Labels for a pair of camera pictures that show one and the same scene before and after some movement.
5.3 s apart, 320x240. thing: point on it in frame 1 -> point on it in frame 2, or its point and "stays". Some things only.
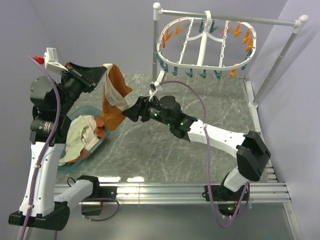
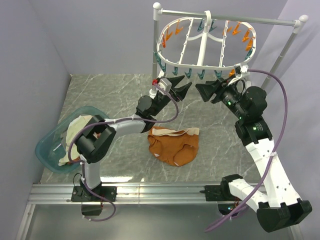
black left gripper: [89, 77] -> [180, 92]
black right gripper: [140, 109] -> [219, 86]
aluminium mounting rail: [179, 193] stays
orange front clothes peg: [232, 73] stays
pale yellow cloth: [80, 134] stays
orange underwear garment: [115, 88] -> [177, 147]
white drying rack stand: [299, 22] stays
